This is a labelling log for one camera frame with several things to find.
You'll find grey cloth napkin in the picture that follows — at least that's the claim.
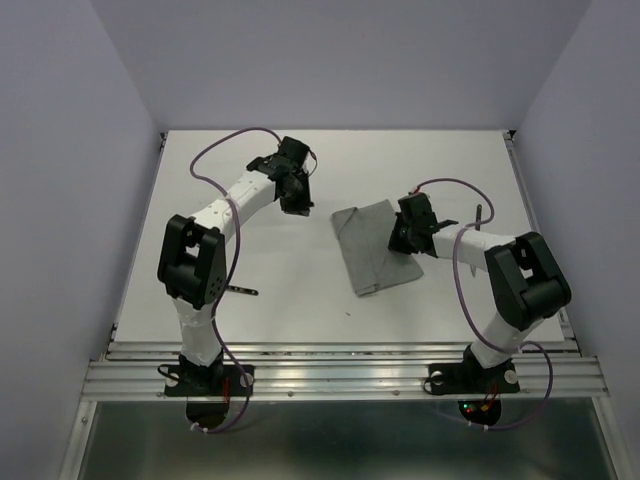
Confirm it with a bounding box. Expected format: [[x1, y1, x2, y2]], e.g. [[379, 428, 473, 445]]
[[330, 200, 424, 297]]

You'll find black handled knife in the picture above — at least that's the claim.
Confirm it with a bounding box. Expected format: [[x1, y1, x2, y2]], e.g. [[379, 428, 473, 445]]
[[468, 203, 484, 277]]

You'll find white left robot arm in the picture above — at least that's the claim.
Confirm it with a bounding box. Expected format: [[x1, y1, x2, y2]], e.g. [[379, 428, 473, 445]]
[[157, 136, 316, 394]]

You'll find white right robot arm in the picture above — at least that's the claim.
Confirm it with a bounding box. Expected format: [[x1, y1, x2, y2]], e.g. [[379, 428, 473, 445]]
[[389, 192, 572, 390]]

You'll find black handled fork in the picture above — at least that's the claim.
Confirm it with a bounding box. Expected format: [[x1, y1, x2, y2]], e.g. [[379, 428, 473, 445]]
[[226, 285, 259, 296]]

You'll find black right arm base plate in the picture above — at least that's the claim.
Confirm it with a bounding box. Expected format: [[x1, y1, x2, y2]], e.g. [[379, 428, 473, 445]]
[[422, 361, 520, 396]]

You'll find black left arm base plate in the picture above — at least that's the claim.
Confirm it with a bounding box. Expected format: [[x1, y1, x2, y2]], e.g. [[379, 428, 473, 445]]
[[157, 364, 255, 398]]

